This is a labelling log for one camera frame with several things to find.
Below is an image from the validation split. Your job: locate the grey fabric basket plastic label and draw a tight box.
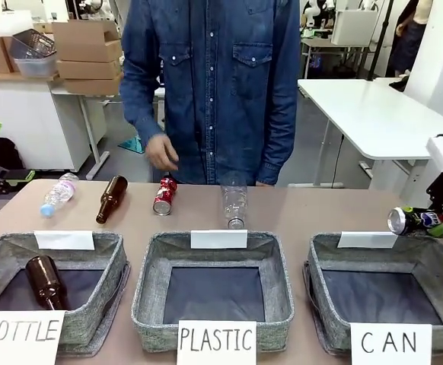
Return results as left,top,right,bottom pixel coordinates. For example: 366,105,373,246
130,229,295,354

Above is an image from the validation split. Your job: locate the green black tool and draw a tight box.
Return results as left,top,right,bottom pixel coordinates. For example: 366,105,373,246
0,168,37,183

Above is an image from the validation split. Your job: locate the white desk with metal legs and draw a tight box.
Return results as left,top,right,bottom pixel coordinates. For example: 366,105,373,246
0,71,123,181

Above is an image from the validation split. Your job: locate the grey perforated plastic crate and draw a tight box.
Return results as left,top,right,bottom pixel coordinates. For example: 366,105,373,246
7,29,58,59

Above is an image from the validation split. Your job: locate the background person in dark clothes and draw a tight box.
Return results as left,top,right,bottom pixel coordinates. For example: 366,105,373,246
386,0,429,79

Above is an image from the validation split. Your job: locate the crushed clear plastic bottle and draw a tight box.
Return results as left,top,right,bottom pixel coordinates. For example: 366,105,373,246
220,183,249,230

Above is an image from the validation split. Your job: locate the clear bottle with blue cap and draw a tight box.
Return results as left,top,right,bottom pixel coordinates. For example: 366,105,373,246
40,172,80,219

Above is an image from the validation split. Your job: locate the white paper sign PLASTIC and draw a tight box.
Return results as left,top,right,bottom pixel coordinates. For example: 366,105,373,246
176,319,258,365

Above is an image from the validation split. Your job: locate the white rectangular table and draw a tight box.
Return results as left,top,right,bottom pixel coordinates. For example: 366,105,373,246
296,77,443,189

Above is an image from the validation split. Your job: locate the small cardboard box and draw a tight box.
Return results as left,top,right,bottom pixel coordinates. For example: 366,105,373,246
0,35,21,75

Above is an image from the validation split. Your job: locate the white paper sign BOTTLE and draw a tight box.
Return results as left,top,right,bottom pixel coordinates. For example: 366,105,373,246
0,309,67,365

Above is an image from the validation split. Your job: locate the person's right forearm denim sleeve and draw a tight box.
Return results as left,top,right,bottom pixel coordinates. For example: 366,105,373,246
119,56,166,148

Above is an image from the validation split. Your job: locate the white paper sign CAN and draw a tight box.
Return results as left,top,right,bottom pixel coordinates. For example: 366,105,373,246
349,322,434,365

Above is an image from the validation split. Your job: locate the crushed red soda can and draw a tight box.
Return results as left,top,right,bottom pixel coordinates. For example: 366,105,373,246
152,176,179,217

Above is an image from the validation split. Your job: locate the teal sheet on floor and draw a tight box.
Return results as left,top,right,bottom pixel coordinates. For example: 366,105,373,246
116,135,147,154

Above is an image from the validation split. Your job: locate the black tripod pole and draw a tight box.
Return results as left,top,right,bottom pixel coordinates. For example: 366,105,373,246
365,0,394,81

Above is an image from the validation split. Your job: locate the grey fabric basket can label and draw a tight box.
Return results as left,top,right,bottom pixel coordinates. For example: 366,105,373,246
302,232,443,357

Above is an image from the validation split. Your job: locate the person's torso denim shirt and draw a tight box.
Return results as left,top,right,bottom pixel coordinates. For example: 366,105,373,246
119,0,302,187

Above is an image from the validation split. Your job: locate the grey fabric basket bottle label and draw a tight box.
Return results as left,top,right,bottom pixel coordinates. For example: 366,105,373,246
0,230,132,358

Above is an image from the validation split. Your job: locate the flat cardboard box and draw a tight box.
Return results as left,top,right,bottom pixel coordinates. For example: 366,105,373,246
63,75,123,97
56,59,124,81

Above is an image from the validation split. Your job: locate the black backpack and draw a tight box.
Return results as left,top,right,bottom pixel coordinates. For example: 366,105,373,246
0,136,26,179

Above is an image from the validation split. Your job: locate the brown glass beer bottle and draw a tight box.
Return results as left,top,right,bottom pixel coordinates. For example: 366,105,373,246
25,255,72,311
94,175,129,225

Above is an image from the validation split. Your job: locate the large open cardboard box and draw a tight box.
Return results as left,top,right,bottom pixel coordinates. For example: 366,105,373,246
50,19,123,64

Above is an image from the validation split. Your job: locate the person's left forearm denim sleeve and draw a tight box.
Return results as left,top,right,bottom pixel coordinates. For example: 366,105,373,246
257,87,301,187

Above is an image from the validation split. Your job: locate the person's right hand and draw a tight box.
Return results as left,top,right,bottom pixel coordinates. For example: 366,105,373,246
145,133,180,173

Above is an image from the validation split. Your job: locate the clear plastic storage bin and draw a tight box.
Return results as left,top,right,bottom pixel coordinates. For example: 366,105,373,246
13,54,59,78

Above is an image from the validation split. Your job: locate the white equipment box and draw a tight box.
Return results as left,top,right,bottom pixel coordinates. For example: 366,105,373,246
330,8,378,47

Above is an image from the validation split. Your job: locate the blank white card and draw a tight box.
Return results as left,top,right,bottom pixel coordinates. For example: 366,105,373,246
336,231,398,249
190,229,248,250
33,230,96,252

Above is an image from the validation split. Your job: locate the black blue Pepsi can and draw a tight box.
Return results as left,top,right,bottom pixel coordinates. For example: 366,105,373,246
387,206,443,237

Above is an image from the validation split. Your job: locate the grey background workbench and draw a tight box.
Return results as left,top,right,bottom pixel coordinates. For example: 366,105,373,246
300,36,375,80

